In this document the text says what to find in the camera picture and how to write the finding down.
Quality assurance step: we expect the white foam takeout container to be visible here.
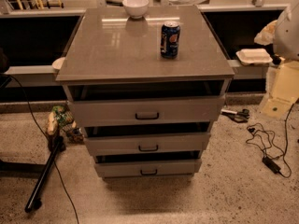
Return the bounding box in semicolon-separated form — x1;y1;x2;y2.
235;49;273;65

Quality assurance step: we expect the grey drawer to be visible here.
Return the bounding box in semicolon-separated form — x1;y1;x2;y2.
94;159;202;178
68;96;224;127
84;133;210;156

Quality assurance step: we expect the colourful snack bag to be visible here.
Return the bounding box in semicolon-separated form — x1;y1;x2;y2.
46;105;84;144

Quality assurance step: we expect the grey bottom drawer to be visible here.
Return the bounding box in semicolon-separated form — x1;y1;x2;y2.
94;159;202;178

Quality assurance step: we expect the blue soda can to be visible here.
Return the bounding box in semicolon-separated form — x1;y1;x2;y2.
160;21;180;59

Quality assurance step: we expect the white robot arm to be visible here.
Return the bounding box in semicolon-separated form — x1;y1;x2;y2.
273;0;299;61

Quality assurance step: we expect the grey top drawer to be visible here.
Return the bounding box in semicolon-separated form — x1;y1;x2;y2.
68;96;224;127

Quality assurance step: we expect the black floor cable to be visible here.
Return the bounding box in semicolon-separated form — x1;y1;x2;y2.
6;74;80;224

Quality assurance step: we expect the small white plate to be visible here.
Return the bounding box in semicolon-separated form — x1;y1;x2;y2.
52;57;65;70

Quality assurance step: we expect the white bowl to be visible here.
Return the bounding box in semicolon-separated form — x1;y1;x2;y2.
122;0;150;19

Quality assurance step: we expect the black power adapter with cable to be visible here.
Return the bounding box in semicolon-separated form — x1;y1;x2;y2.
245;106;292;179

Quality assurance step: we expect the grey drawer cabinet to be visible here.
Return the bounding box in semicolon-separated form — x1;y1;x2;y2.
55;5;235;181

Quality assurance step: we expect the black metal stand leg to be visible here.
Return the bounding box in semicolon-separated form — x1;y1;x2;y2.
24;136;64;213

